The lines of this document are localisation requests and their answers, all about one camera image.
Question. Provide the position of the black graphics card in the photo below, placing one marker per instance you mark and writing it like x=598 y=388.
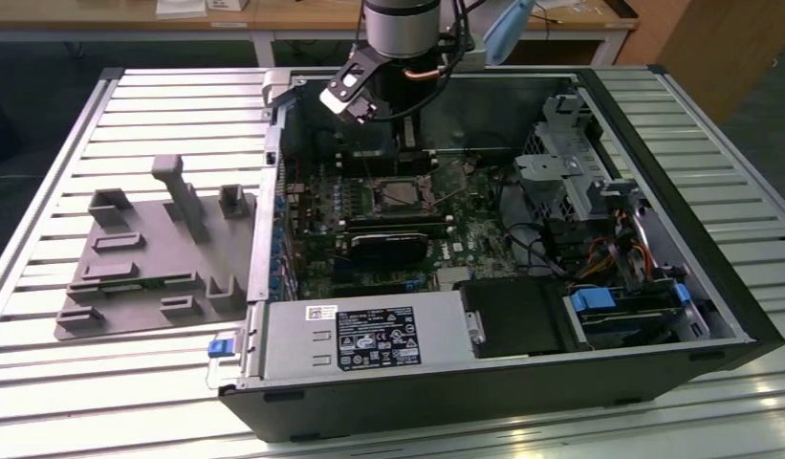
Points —
x=388 y=248

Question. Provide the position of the grey parts rack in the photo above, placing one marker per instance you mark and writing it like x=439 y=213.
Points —
x=149 y=248

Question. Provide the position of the silver finned heatsink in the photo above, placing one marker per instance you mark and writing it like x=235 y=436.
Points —
x=455 y=278

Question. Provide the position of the black drive box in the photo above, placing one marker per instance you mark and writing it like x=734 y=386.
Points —
x=519 y=315

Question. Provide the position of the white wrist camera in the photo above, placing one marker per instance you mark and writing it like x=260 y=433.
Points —
x=332 y=101

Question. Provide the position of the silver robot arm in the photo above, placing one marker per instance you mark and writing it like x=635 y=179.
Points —
x=400 y=28

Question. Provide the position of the silver CPU plate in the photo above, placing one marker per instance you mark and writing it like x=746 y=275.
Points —
x=402 y=195

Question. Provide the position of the wooden desk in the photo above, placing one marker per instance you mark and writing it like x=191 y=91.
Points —
x=79 y=21

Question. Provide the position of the plain white box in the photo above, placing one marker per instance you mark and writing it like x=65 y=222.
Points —
x=181 y=9

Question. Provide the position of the black open PC case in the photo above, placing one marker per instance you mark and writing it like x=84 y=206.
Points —
x=430 y=406

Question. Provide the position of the metal drive cage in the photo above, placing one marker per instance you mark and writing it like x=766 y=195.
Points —
x=558 y=191

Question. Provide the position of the CPU socket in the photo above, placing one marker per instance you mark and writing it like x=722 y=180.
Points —
x=374 y=196

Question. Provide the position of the blue case latch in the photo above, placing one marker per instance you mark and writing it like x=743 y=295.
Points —
x=219 y=347

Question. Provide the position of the white box with label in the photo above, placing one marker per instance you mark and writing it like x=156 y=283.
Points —
x=225 y=5

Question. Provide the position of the green motherboard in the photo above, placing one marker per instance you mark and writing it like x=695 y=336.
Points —
x=474 y=248

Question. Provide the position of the grey power supply unit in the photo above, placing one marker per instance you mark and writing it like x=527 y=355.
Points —
x=301 y=344

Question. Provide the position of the hard disk in blue carrier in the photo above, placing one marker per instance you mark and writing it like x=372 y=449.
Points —
x=590 y=299

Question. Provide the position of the wooden cabinet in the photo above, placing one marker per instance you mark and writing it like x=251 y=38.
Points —
x=716 y=48

